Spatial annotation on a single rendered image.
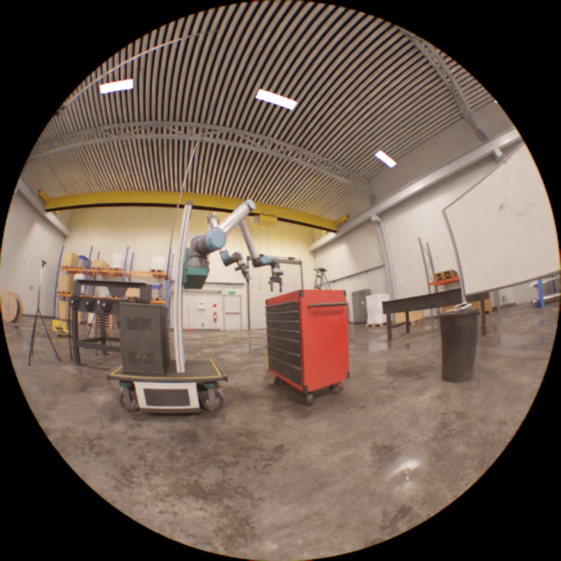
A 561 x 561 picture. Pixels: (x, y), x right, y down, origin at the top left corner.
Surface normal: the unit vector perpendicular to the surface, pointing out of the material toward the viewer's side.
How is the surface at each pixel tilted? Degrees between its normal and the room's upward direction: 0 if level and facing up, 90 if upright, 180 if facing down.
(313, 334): 90
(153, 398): 90
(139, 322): 90
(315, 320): 90
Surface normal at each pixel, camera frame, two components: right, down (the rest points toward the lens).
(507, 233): -1.00, 0.04
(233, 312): 0.43, -0.19
